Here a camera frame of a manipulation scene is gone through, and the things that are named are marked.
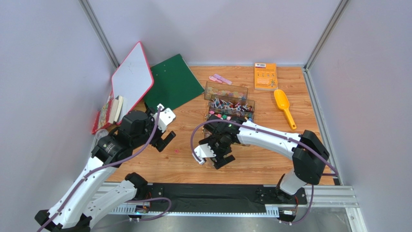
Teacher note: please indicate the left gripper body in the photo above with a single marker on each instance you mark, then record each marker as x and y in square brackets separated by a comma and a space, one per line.
[138, 140]

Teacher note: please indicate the stack of books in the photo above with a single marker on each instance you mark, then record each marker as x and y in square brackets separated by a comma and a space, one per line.
[109, 114]

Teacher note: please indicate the clear box of lollipops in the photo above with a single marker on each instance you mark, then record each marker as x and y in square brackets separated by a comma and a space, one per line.
[229, 104]

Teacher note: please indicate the red framed whiteboard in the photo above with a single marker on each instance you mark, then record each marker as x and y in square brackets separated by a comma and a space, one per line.
[132, 79]

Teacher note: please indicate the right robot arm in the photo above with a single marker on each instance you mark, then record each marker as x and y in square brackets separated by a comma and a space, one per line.
[307, 153]

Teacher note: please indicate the aluminium frame rail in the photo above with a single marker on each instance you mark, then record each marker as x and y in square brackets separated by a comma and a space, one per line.
[320, 197]

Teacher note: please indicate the green cutting mat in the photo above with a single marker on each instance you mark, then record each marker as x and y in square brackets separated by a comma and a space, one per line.
[174, 84]

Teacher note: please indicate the orange paperback book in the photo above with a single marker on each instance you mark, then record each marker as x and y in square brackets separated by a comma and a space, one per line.
[265, 76]

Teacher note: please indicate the yellow plastic scoop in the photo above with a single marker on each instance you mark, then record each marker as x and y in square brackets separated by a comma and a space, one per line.
[283, 104]

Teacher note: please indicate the clear box of star candies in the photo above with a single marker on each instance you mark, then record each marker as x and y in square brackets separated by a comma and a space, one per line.
[227, 115]

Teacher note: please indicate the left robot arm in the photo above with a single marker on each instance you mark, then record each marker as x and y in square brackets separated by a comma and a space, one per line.
[77, 211]

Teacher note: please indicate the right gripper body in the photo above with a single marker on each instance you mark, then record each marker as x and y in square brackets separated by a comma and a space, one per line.
[219, 152]

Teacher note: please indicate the small clear cup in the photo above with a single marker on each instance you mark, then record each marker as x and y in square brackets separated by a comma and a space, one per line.
[100, 134]

